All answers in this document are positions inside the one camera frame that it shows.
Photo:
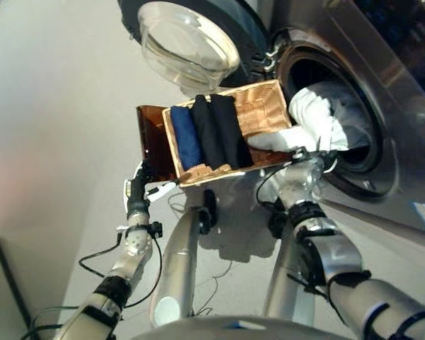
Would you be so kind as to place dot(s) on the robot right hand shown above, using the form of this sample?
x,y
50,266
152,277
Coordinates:
x,y
327,163

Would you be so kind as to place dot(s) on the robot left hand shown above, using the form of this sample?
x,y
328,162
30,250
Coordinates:
x,y
136,195

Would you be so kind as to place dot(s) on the white garment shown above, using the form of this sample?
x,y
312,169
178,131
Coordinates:
x,y
311,113

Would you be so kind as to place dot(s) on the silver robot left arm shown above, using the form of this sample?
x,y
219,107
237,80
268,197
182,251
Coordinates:
x,y
134,244

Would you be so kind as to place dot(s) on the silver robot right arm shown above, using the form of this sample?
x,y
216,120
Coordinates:
x,y
340,255

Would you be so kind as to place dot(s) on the grey front-load washing machine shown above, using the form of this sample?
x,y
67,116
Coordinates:
x,y
393,106

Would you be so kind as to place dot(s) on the glossy brown stool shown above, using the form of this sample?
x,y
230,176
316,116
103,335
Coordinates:
x,y
152,134

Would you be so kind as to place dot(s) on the folded blue garment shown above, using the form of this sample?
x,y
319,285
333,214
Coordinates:
x,y
186,138

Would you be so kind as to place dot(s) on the silver robot left leg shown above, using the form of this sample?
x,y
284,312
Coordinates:
x,y
177,262

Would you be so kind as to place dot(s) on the silver robot leg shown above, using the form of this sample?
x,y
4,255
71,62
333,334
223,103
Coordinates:
x,y
177,262
287,283

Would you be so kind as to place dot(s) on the rectangular wicker laundry basket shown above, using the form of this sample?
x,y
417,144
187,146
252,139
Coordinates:
x,y
262,106

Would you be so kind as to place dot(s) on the silver robot right leg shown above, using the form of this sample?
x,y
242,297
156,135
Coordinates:
x,y
287,283

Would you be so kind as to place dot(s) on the round glass washer door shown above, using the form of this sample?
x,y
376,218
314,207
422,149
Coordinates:
x,y
184,46

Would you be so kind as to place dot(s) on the grey panel with black edge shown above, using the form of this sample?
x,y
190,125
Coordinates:
x,y
0,283

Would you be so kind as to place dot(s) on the grey robot torso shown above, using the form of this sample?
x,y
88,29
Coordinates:
x,y
233,329

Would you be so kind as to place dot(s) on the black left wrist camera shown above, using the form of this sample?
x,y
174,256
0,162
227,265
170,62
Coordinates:
x,y
155,229

